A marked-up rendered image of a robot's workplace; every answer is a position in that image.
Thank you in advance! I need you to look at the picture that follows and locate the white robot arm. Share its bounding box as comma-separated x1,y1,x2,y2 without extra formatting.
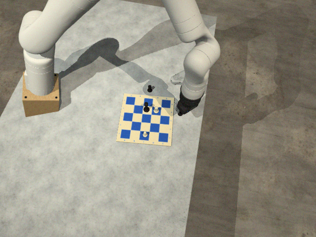
19,0,220,96

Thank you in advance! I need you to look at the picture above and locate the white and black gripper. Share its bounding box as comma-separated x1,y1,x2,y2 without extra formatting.
170,70,205,114

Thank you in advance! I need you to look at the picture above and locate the blue and cream chessboard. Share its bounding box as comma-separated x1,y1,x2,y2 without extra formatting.
116,93,174,147

